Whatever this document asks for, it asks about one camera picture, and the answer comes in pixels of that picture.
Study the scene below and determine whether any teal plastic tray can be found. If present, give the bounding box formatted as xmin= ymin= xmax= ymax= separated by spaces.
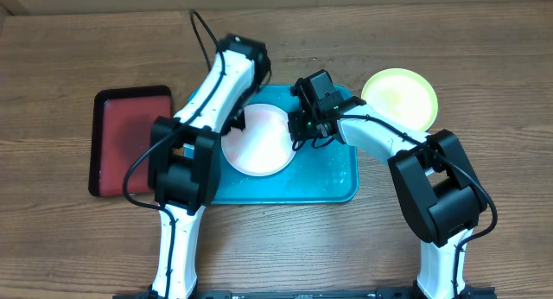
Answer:
xmin=213 ymin=85 xmax=359 ymax=205

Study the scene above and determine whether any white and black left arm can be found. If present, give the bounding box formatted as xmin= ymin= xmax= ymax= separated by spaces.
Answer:
xmin=148 ymin=35 xmax=270 ymax=298

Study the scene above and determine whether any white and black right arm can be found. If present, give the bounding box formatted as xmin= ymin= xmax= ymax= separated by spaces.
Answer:
xmin=289 ymin=70 xmax=498 ymax=298

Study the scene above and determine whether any yellow plate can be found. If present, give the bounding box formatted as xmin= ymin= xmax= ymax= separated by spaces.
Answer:
xmin=361 ymin=68 xmax=438 ymax=131

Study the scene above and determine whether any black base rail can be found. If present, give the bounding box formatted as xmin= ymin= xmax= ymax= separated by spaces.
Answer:
xmin=112 ymin=286 xmax=498 ymax=299

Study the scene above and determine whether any pink plate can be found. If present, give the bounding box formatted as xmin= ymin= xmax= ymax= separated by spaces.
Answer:
xmin=221 ymin=104 xmax=295 ymax=176

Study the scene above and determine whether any black tray with red liquid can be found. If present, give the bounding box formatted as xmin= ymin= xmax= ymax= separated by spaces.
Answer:
xmin=88 ymin=85 xmax=172 ymax=198

